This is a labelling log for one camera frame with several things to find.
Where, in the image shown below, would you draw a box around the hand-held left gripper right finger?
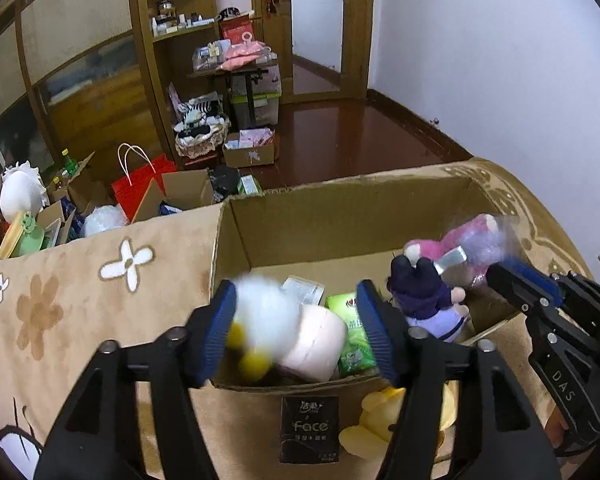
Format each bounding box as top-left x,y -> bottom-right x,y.
355,280 -> 563,480

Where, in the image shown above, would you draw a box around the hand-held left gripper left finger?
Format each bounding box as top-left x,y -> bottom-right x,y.
32,279 -> 238,480

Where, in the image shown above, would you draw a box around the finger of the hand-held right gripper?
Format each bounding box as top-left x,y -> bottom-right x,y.
502,254 -> 565,307
486,261 -> 556,318

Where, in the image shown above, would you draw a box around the green tissue pack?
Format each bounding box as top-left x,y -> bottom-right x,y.
326,292 -> 381,376

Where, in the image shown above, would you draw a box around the white duck plush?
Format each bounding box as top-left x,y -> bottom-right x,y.
227,274 -> 301,386

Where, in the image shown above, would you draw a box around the pink foam pad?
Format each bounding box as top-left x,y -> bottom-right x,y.
277,305 -> 348,383

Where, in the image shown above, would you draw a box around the purple dressed doll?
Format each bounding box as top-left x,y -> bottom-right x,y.
387,254 -> 471,345

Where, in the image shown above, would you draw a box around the pink bear plush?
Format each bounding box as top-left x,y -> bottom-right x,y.
404,213 -> 518,291

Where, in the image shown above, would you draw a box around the yellow duck plush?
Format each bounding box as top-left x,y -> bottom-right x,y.
339,387 -> 456,458

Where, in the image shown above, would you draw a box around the white printed packet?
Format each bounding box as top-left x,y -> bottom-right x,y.
282,275 -> 326,307

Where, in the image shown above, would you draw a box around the black tissue pack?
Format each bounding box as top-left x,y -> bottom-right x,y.
280,396 -> 341,464

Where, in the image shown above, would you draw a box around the black plastic bag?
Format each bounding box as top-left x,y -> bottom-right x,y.
212,165 -> 241,201

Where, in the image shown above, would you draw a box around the white plastic bag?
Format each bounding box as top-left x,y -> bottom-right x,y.
82,205 -> 129,239

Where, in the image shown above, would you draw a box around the red paper bag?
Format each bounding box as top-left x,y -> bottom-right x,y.
111,143 -> 179,222

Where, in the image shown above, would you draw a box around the cardboard box with pink items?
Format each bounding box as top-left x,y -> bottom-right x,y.
223,128 -> 276,169

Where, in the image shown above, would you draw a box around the cardboard box with bottles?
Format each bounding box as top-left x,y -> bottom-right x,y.
45,152 -> 109,217

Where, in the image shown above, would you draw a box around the lace trimmed basket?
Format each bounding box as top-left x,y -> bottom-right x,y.
174,100 -> 231,159

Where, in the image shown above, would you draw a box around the green frog toy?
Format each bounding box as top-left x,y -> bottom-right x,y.
17,212 -> 47,257

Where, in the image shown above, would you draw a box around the green glass bottle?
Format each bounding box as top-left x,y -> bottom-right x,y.
61,148 -> 81,177

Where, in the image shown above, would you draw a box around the yellow green lid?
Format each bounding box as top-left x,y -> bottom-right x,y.
0,215 -> 29,260

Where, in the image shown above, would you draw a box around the clear storage bin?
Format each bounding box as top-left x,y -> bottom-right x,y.
230,67 -> 284,129

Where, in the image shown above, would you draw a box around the white spiky hair plush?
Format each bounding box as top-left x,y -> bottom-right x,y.
0,160 -> 49,222

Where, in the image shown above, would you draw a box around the small dark table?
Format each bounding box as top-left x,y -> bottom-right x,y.
187,62 -> 281,132

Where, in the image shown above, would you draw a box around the wooden corner shelf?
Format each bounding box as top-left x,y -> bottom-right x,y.
130,0 -> 222,161

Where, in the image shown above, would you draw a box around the pink packets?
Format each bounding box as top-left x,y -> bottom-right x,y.
215,42 -> 277,72

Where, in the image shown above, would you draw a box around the red gift box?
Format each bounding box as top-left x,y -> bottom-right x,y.
219,15 -> 256,47

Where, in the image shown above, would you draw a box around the wooden door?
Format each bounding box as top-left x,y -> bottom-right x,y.
250,0 -> 376,107

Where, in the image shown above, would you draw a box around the wooden wardrobe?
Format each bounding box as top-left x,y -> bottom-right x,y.
0,0 -> 161,196

